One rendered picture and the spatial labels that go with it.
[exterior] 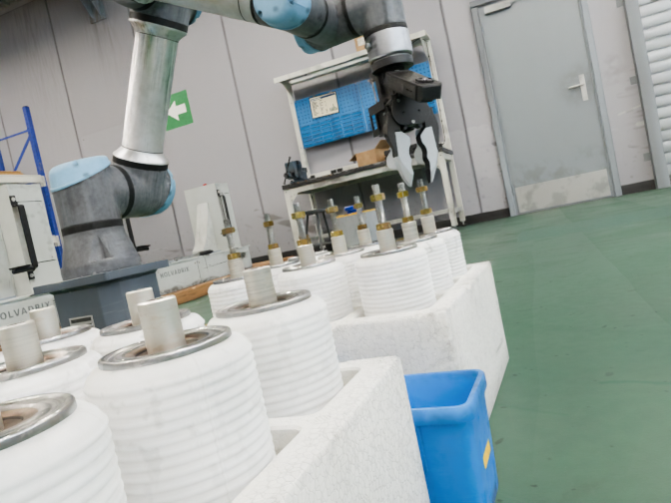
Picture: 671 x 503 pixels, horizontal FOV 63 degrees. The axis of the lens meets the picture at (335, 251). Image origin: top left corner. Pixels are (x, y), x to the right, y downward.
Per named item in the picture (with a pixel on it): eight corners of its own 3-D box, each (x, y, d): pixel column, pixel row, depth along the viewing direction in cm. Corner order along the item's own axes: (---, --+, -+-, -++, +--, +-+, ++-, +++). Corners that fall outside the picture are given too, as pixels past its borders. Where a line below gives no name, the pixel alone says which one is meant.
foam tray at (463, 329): (202, 467, 79) (174, 344, 78) (317, 375, 114) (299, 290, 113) (475, 464, 63) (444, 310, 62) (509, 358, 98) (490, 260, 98)
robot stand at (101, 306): (66, 437, 108) (30, 287, 106) (131, 401, 125) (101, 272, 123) (142, 431, 101) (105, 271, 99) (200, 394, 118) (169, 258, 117)
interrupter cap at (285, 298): (197, 326, 41) (195, 317, 41) (248, 304, 48) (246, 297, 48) (286, 313, 38) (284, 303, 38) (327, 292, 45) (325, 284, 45)
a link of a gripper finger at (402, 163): (398, 190, 97) (394, 137, 97) (415, 185, 91) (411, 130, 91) (382, 191, 95) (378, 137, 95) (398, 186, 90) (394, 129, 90)
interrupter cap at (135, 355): (69, 381, 30) (66, 368, 30) (160, 342, 37) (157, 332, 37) (180, 368, 27) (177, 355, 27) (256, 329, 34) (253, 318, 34)
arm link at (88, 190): (46, 233, 108) (30, 165, 108) (102, 226, 120) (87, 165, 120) (87, 222, 103) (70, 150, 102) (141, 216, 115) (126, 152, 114)
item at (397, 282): (467, 377, 71) (440, 242, 70) (414, 404, 66) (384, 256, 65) (417, 370, 79) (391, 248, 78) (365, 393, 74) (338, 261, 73)
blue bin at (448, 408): (220, 527, 61) (196, 422, 60) (269, 477, 71) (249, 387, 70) (496, 537, 49) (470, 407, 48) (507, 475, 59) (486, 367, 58)
